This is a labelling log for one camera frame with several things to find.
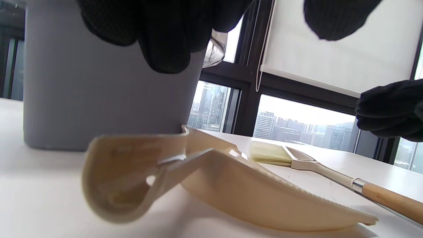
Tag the black plastic bin bag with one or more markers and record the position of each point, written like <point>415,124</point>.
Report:
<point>213,49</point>

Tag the person's right hand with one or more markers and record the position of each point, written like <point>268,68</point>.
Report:
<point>393,109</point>

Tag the beige plastic dustpan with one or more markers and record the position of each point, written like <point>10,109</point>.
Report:
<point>231,185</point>

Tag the white roller blind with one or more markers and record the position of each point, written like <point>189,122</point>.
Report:
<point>330,59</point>

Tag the grey food waste bin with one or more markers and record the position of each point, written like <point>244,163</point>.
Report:
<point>99,99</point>

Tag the white table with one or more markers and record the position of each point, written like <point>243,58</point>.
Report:
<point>33,198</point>

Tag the person's left hand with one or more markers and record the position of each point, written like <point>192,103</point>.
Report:
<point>165,33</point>

